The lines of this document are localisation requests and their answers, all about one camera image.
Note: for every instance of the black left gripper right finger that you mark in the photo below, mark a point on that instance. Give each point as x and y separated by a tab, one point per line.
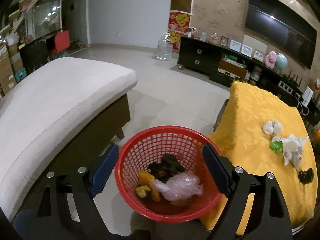
220	169

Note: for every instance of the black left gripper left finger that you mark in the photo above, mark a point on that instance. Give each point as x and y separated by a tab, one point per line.
101	169

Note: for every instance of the pink bubble wrap piece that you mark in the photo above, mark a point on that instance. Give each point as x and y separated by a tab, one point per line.
179	187

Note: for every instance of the yellow orange peel trash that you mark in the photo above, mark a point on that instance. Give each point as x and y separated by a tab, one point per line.
144	189

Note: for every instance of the black plastic wrapper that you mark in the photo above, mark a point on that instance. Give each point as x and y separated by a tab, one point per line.
166	168

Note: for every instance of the large white tissue paper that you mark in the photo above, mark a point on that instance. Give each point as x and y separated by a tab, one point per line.
292	149

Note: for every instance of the red plastic trash basket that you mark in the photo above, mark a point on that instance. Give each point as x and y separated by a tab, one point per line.
160	153

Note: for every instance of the yellow tablecloth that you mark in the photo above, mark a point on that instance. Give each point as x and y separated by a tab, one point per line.
239	137

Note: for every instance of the green plastic wrapper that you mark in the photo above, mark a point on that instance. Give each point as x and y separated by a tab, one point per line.
276	146

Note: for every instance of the black TV cabinet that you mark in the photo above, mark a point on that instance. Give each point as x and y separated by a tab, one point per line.
223	66

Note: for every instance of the black wifi router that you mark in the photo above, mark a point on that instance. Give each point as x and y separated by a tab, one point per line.
294	79

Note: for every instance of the white box device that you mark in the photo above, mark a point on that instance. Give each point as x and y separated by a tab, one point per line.
307	96

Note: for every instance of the framed picture right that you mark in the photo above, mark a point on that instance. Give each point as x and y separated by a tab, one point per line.
258	55

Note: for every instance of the pink plush toy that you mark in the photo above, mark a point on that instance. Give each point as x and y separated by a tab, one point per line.
270	59

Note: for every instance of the white framed picture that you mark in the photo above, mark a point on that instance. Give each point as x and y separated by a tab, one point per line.
246	50

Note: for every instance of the blue framed picture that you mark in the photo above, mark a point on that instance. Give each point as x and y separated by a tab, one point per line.
235	45

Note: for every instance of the light blue globe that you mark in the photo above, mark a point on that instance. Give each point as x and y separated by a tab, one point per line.
281	61

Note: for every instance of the clear water jug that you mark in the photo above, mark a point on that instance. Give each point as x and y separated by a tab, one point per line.
164	48

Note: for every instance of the red chair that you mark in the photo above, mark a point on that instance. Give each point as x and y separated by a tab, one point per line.
61	42

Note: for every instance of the red festive wall poster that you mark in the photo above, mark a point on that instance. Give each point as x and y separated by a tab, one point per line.
179	22

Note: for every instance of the wall mounted black television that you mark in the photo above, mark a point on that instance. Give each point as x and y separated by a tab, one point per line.
281	25

